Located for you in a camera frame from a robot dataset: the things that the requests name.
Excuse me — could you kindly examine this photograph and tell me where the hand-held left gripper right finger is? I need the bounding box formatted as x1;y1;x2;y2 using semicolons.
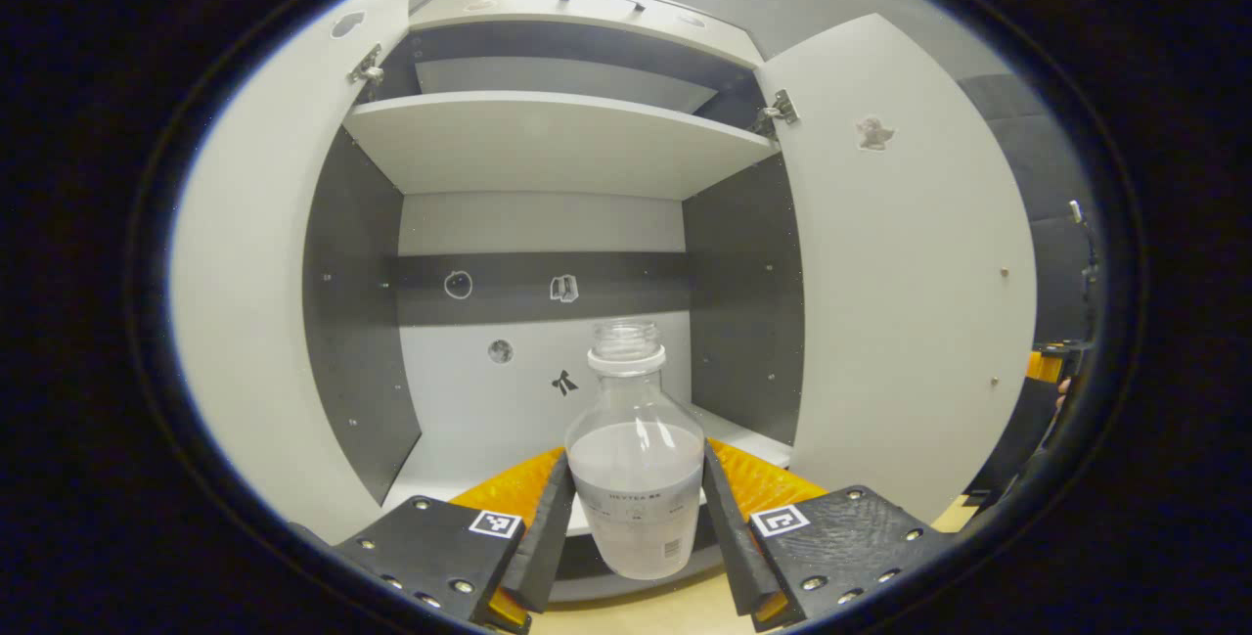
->
702;437;955;632

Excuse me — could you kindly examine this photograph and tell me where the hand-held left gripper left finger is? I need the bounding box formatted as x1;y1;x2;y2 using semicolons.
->
333;447;578;634

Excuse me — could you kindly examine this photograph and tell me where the clear plastic bottle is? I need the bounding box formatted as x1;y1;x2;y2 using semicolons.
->
565;319;706;581

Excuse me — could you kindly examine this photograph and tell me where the white cabinet door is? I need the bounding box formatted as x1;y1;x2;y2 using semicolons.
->
757;13;1039;524
170;0;413;545

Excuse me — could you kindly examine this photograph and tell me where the white cabinet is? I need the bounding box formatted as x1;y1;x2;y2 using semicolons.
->
302;0;809;607

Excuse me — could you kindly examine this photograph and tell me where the metal door hinge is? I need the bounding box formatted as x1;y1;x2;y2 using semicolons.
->
752;88;801;138
346;42;386;89

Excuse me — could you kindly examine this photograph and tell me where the white cabinet shelf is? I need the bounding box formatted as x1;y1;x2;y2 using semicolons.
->
341;90;782;202

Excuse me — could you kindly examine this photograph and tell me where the metal backdrop stand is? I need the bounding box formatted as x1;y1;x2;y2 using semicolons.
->
1067;199;1102;315

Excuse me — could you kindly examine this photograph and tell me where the black backdrop cloth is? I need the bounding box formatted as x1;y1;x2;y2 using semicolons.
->
957;72;1098;509

